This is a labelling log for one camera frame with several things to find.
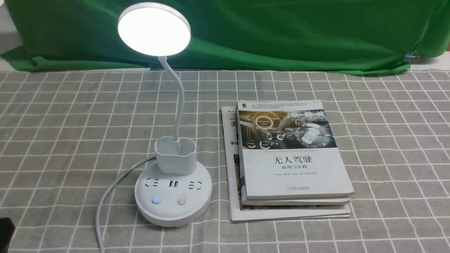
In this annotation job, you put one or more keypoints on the green backdrop cloth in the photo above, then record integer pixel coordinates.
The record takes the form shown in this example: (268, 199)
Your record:
(362, 37)

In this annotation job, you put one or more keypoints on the middle white book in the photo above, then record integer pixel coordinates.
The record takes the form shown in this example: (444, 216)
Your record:
(307, 202)

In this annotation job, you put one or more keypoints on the white desk lamp with base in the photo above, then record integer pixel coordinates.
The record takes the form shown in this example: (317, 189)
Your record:
(175, 189)

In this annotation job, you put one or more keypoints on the bottom magazine book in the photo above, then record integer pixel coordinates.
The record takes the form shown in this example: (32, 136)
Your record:
(241, 213)

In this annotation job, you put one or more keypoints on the blue binder clip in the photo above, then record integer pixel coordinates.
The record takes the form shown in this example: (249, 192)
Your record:
(411, 57)

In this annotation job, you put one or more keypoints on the white self-driving book on top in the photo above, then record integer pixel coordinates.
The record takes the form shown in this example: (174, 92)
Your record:
(288, 152)

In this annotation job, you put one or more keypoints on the black object at corner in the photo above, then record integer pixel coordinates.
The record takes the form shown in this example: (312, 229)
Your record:
(7, 230)

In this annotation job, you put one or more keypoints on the grey checkered tablecloth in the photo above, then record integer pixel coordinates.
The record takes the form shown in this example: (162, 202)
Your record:
(65, 137)

